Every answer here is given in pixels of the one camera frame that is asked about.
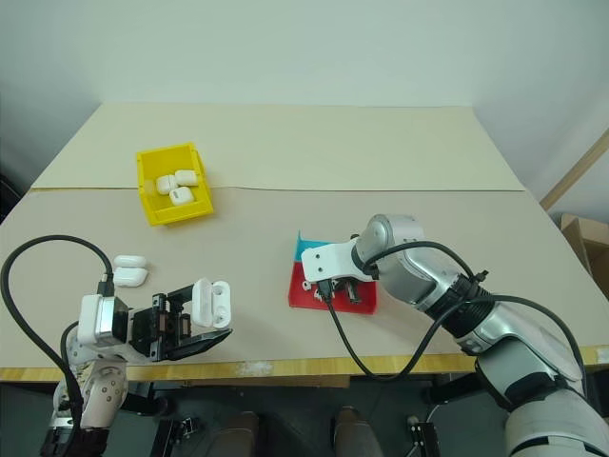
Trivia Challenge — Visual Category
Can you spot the red and blue tray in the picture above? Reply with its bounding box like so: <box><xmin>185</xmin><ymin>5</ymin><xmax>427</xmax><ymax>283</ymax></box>
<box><xmin>285</xmin><ymin>229</ymin><xmax>380</xmax><ymax>317</ymax></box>

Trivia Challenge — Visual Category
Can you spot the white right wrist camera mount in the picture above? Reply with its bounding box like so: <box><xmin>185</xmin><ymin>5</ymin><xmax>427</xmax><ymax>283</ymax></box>
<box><xmin>300</xmin><ymin>239</ymin><xmax>378</xmax><ymax>284</ymax></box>

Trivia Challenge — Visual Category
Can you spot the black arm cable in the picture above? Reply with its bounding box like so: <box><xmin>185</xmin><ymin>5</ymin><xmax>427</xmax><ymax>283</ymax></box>
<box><xmin>316</xmin><ymin>240</ymin><xmax>587</xmax><ymax>381</ymax></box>
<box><xmin>0</xmin><ymin>234</ymin><xmax>116</xmax><ymax>457</ymax></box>

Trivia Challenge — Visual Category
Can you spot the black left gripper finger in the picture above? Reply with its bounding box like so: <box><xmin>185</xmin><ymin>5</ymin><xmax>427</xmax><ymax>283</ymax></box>
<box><xmin>166</xmin><ymin>328</ymin><xmax>235</xmax><ymax>363</ymax></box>
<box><xmin>158</xmin><ymin>284</ymin><xmax>197</xmax><ymax>303</ymax></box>

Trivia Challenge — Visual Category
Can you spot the brown cardboard box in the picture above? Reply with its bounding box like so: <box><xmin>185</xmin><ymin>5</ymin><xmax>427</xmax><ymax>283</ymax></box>
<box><xmin>558</xmin><ymin>212</ymin><xmax>609</xmax><ymax>288</ymax></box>

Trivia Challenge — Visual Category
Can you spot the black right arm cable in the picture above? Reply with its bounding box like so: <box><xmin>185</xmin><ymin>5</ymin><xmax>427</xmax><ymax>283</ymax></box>
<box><xmin>316</xmin><ymin>240</ymin><xmax>587</xmax><ymax>381</ymax></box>

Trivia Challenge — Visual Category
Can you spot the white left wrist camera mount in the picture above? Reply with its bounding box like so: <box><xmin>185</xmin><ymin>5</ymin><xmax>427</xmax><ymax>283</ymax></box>
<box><xmin>76</xmin><ymin>293</ymin><xmax>132</xmax><ymax>349</ymax></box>

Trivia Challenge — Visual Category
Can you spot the yellow plastic bin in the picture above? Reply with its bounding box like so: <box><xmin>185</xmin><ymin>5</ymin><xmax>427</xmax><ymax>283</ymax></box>
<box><xmin>135</xmin><ymin>140</ymin><xmax>215</xmax><ymax>227</ymax></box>

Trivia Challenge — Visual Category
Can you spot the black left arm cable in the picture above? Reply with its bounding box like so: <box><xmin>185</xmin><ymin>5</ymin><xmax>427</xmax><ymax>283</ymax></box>
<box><xmin>0</xmin><ymin>234</ymin><xmax>116</xmax><ymax>457</ymax></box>

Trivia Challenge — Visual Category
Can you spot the dark rounded shape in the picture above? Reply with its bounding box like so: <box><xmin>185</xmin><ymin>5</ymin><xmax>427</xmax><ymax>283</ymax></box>
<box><xmin>331</xmin><ymin>406</ymin><xmax>383</xmax><ymax>457</ymax></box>

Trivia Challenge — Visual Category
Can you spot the wooden strip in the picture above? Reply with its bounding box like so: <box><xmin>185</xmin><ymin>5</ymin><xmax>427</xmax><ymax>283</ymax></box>
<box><xmin>539</xmin><ymin>127</ymin><xmax>609</xmax><ymax>211</ymax></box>

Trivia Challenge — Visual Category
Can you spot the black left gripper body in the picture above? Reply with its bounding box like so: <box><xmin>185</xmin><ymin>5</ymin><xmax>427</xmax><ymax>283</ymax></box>
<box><xmin>127</xmin><ymin>290</ymin><xmax>194</xmax><ymax>362</ymax></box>

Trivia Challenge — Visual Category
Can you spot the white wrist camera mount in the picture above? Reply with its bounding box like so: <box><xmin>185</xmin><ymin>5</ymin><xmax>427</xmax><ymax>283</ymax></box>
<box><xmin>76</xmin><ymin>293</ymin><xmax>132</xmax><ymax>349</ymax></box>
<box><xmin>300</xmin><ymin>239</ymin><xmax>378</xmax><ymax>284</ymax></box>

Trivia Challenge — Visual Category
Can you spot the dark object at room edge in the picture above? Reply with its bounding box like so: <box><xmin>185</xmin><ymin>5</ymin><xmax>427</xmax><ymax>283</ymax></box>
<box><xmin>0</xmin><ymin>169</ymin><xmax>21</xmax><ymax>226</ymax></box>

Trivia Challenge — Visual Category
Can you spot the black table frame bracket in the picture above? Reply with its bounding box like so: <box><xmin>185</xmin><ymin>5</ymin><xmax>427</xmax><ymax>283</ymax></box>
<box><xmin>422</xmin><ymin>372</ymin><xmax>482</xmax><ymax>407</ymax></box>
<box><xmin>122</xmin><ymin>380</ymin><xmax>169</xmax><ymax>416</ymax></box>

